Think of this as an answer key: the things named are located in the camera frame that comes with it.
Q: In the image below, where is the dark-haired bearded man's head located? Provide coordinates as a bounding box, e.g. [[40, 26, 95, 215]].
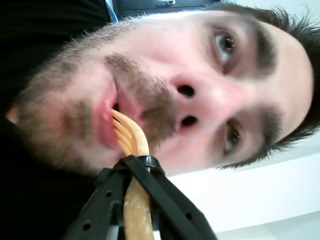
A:
[[4, 2, 320, 176]]

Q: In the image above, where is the black t-shirt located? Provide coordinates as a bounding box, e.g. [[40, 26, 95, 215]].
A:
[[0, 0, 121, 240]]

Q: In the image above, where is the black band around fork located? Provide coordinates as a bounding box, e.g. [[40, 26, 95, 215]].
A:
[[112, 154, 166, 177]]

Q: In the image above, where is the orange wooden fork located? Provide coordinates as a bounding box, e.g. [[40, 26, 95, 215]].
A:
[[111, 108, 155, 240]]

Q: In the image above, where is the blue strip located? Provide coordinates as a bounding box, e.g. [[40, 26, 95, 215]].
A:
[[104, 0, 119, 24]]

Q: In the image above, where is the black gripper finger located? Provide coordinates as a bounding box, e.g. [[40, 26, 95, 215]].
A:
[[62, 161, 130, 240], [124, 155, 218, 240]]

